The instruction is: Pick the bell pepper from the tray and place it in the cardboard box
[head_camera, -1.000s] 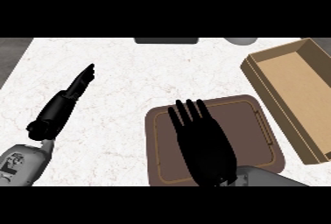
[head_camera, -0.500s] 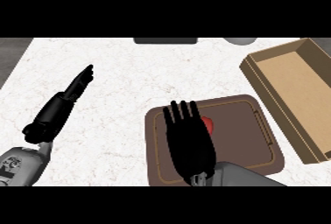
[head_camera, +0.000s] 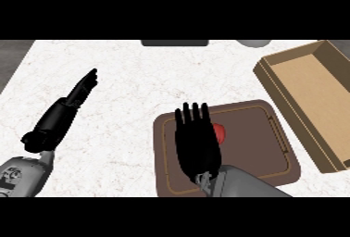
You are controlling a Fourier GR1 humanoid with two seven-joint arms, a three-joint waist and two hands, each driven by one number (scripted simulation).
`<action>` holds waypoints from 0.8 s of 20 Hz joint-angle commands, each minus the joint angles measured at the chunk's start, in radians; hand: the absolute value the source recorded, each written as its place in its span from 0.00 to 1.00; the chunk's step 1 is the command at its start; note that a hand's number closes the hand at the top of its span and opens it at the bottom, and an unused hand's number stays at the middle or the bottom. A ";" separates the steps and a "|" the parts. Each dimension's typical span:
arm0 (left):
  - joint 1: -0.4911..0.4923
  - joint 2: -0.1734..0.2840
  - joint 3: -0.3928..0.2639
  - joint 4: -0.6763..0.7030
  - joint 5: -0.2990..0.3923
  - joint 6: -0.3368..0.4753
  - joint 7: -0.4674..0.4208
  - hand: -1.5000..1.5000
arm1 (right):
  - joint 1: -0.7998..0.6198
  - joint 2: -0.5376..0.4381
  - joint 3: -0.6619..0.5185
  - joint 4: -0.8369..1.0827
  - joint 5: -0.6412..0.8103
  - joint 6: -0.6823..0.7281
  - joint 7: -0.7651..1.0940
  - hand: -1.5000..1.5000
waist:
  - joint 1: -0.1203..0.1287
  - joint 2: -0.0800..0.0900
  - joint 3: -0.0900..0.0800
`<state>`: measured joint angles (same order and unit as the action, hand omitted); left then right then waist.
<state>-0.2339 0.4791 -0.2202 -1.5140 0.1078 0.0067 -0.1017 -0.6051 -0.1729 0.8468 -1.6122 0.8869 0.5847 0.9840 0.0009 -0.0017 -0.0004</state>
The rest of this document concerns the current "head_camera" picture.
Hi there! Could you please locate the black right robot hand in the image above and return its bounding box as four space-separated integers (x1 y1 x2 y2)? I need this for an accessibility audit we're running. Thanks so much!
174 102 223 185

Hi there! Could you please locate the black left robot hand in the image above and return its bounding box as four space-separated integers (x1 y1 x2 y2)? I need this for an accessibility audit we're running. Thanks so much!
20 68 100 154

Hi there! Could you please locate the red bell pepper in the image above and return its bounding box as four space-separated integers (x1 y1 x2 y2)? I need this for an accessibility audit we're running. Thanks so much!
211 123 227 145

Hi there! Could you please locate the brown tray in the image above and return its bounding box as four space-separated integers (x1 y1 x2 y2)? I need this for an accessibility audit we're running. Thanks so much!
152 99 302 198

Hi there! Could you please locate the cardboard box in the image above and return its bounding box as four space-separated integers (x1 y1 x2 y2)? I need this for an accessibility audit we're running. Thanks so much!
252 40 350 174

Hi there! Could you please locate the dark grey flat appliance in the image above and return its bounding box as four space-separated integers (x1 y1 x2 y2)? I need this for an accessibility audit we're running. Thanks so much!
138 40 211 47

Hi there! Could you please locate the grey round object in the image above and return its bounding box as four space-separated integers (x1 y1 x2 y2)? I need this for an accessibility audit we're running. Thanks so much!
234 40 271 49

